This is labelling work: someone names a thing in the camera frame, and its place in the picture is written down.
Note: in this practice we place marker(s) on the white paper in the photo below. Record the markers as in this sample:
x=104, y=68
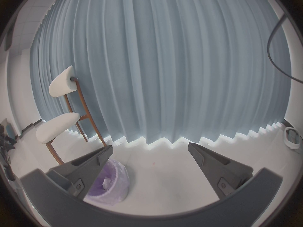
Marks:
x=106, y=183

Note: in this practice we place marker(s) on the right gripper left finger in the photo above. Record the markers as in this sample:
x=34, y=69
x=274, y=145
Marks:
x=85, y=171

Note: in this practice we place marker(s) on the pale blue curtain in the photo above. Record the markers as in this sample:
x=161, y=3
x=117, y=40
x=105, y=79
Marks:
x=165, y=55

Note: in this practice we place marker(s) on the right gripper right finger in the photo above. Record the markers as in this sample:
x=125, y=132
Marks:
x=217, y=171

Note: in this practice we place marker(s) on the white cushioned wooden chair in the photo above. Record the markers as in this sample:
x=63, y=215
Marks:
x=56, y=126

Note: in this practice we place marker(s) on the purple plastic bag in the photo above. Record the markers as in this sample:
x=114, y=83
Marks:
x=101, y=193

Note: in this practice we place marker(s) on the white trash bin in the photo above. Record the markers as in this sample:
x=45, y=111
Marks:
x=122, y=183

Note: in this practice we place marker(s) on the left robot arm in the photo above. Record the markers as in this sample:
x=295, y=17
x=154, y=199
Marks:
x=4, y=138

